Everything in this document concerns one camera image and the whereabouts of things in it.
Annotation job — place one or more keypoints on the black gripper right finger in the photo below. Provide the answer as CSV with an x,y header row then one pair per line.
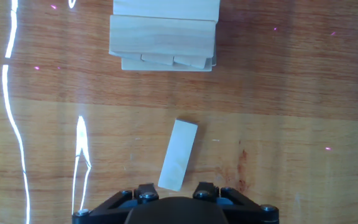
x,y
247,208

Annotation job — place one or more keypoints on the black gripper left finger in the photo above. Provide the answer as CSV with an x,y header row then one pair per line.
x,y
104,210

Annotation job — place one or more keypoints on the glossy wood-grain table mat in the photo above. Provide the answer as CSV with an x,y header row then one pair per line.
x,y
291,124

